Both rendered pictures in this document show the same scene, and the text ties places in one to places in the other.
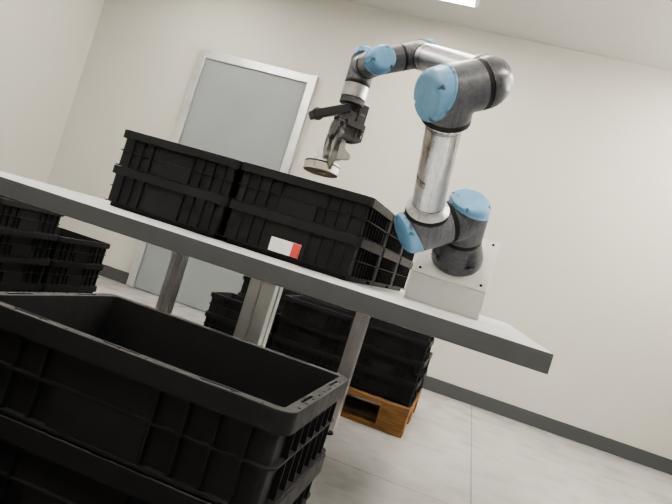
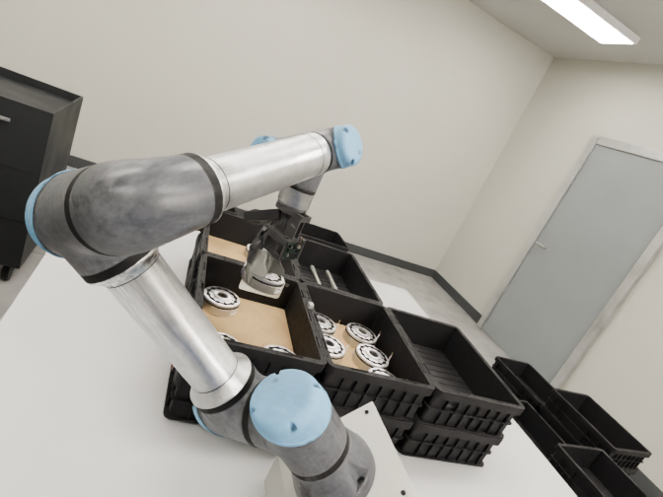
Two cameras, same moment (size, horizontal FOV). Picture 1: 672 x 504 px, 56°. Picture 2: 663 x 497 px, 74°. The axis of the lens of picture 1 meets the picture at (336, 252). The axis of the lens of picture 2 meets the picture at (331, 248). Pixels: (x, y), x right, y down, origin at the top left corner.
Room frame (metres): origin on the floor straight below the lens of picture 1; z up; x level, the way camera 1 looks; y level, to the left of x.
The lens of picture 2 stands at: (1.32, -0.75, 1.45)
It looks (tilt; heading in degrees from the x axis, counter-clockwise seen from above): 17 degrees down; 52
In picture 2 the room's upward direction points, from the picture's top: 25 degrees clockwise
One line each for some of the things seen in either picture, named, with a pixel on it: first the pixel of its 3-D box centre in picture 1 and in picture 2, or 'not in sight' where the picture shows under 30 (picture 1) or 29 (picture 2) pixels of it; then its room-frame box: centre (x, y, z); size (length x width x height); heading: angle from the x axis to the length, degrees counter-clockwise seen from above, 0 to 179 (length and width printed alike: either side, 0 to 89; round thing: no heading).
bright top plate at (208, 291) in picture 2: not in sight; (221, 297); (1.80, 0.22, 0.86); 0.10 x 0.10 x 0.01
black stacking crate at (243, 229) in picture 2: (198, 175); (243, 256); (1.95, 0.48, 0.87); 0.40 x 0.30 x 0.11; 73
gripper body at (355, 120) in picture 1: (348, 121); (284, 230); (1.82, 0.08, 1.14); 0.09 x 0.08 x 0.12; 112
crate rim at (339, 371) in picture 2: not in sight; (360, 333); (2.13, 0.01, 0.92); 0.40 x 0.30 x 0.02; 73
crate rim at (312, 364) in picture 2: (320, 192); (257, 306); (1.84, 0.09, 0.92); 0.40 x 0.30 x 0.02; 73
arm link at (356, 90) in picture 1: (353, 93); (296, 197); (1.82, 0.09, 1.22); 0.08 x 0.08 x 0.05
